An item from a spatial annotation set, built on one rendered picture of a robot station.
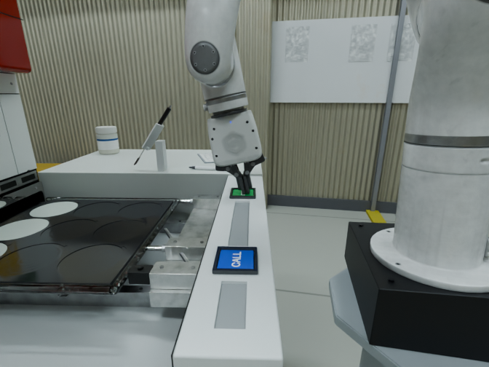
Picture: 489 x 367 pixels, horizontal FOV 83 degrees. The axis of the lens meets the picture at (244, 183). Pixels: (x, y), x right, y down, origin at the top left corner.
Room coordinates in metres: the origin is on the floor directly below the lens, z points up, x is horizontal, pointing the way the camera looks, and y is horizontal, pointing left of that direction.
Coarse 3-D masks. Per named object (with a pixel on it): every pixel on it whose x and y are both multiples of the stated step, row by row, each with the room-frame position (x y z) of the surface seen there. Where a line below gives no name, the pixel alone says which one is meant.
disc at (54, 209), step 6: (48, 204) 0.67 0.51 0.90; (54, 204) 0.67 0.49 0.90; (60, 204) 0.67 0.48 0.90; (66, 204) 0.67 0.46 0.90; (72, 204) 0.67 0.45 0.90; (36, 210) 0.63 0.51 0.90; (42, 210) 0.63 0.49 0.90; (48, 210) 0.63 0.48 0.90; (54, 210) 0.63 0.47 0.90; (60, 210) 0.63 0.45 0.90; (66, 210) 0.63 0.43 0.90; (36, 216) 0.59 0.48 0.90; (42, 216) 0.59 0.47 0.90; (48, 216) 0.59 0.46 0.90
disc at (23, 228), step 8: (8, 224) 0.55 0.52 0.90; (16, 224) 0.55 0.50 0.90; (24, 224) 0.55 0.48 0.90; (32, 224) 0.55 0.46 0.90; (40, 224) 0.55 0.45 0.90; (0, 232) 0.51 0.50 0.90; (8, 232) 0.51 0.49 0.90; (16, 232) 0.51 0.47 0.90; (24, 232) 0.51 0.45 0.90; (32, 232) 0.51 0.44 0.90
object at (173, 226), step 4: (168, 220) 0.68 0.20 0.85; (172, 220) 0.68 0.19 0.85; (176, 220) 0.68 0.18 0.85; (180, 220) 0.68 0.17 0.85; (184, 220) 0.68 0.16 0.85; (164, 224) 0.66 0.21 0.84; (168, 224) 0.66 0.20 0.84; (172, 224) 0.66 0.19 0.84; (176, 224) 0.66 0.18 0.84; (180, 224) 0.66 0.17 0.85; (184, 224) 0.66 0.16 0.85; (168, 228) 0.66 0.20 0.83; (172, 228) 0.66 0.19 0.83; (176, 228) 0.66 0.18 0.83; (180, 228) 0.66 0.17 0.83; (160, 232) 0.66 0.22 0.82; (164, 232) 0.66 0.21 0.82; (172, 232) 0.66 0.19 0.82; (176, 232) 0.66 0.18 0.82
